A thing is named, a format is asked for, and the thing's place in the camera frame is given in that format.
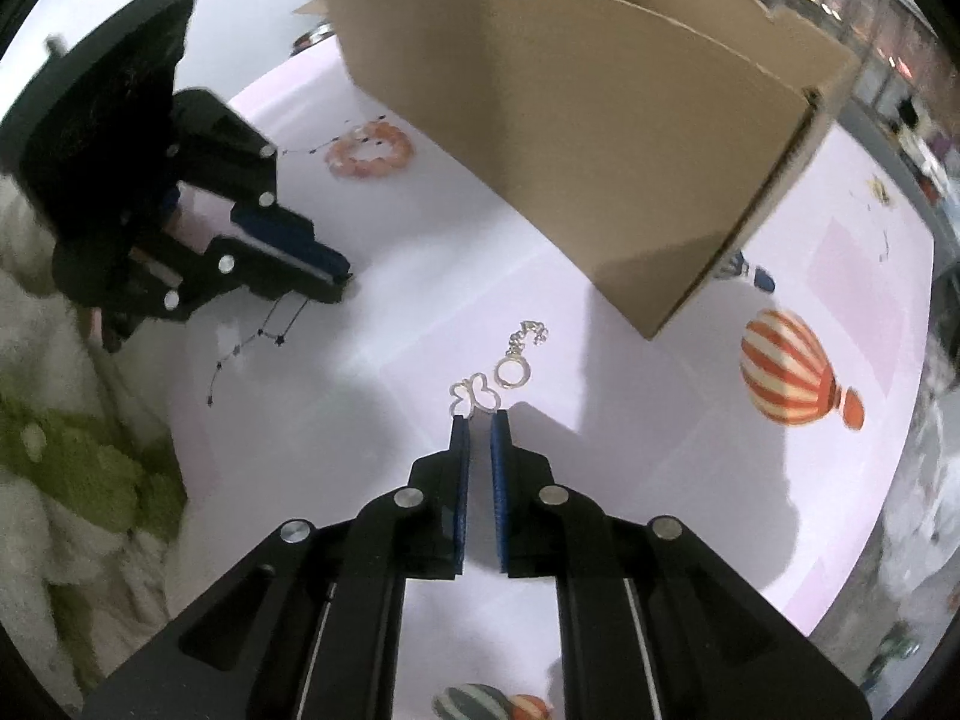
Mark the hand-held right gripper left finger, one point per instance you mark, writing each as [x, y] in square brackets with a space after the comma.
[459, 487]

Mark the green round tin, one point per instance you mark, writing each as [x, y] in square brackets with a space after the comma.
[319, 37]

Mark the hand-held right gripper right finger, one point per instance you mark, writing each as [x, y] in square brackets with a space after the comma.
[501, 495]

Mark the white green fluffy robe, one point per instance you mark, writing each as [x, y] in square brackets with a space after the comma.
[60, 427]

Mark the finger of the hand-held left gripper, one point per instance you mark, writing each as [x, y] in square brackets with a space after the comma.
[300, 247]
[255, 270]

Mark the grey cabinet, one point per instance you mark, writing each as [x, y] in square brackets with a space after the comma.
[862, 120]

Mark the gold butterfly charm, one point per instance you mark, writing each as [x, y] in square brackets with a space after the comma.
[454, 392]

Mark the brown cardboard box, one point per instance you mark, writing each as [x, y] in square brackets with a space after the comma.
[585, 127]

